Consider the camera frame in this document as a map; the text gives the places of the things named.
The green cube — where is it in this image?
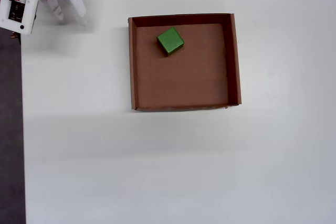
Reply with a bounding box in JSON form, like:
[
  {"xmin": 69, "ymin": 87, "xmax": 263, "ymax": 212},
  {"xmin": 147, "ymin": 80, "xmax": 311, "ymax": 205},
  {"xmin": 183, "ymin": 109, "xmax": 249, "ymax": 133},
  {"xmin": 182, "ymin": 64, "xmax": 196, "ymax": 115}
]
[{"xmin": 156, "ymin": 26, "xmax": 185, "ymax": 58}]

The brown cardboard box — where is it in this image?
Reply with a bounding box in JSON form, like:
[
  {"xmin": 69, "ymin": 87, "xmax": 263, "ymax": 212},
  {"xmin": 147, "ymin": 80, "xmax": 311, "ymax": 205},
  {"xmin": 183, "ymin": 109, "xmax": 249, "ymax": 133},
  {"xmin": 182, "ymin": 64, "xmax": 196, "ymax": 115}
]
[{"xmin": 128, "ymin": 12, "xmax": 242, "ymax": 112}]

